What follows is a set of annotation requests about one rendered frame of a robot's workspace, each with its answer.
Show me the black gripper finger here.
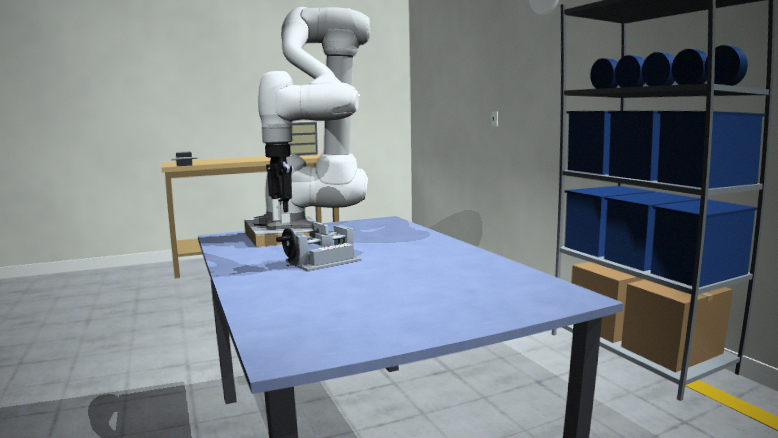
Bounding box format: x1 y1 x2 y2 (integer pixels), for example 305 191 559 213
266 163 281 221
274 162 292 223

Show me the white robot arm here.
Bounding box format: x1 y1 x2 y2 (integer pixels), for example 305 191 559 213
253 7 370 230

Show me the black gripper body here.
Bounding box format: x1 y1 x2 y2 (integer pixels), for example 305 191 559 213
265 144 291 175

